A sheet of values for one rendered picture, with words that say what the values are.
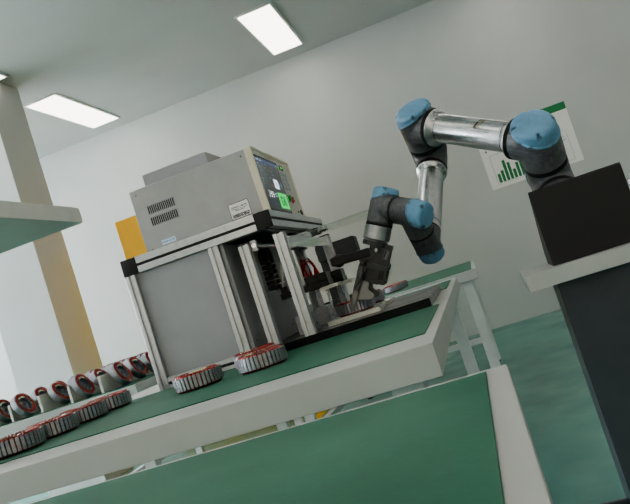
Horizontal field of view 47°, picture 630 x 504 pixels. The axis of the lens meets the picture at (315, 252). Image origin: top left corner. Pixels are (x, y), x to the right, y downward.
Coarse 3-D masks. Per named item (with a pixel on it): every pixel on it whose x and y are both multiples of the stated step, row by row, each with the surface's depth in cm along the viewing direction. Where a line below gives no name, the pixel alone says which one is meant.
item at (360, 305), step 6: (366, 300) 200; (372, 300) 203; (336, 306) 205; (342, 306) 201; (348, 306) 200; (360, 306) 200; (366, 306) 200; (372, 306) 203; (342, 312) 201; (348, 312) 200; (354, 312) 200
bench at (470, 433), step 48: (480, 384) 61; (288, 432) 68; (336, 432) 60; (384, 432) 54; (432, 432) 50; (480, 432) 45; (528, 432) 43; (144, 480) 67; (192, 480) 60; (240, 480) 54; (288, 480) 49; (336, 480) 45; (384, 480) 42; (432, 480) 39; (480, 480) 36; (528, 480) 35
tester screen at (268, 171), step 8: (256, 160) 205; (264, 160) 214; (264, 168) 211; (272, 168) 221; (264, 176) 208; (272, 176) 217; (264, 184) 205; (272, 184) 214; (280, 192) 221; (280, 208) 214
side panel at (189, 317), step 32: (192, 256) 193; (128, 288) 196; (160, 288) 195; (192, 288) 193; (224, 288) 190; (160, 320) 195; (192, 320) 193; (224, 320) 191; (160, 352) 195; (192, 352) 193; (224, 352) 191; (160, 384) 194
